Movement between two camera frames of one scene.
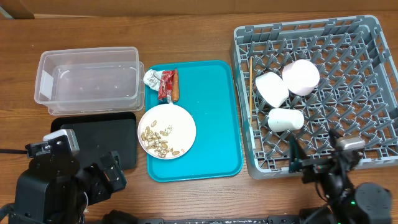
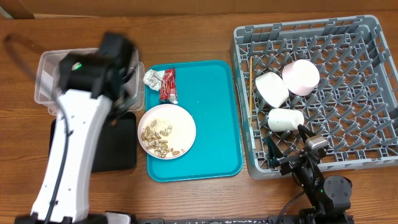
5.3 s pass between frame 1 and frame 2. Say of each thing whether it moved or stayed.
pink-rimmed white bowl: stayed
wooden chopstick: stayed
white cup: stayed
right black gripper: moved
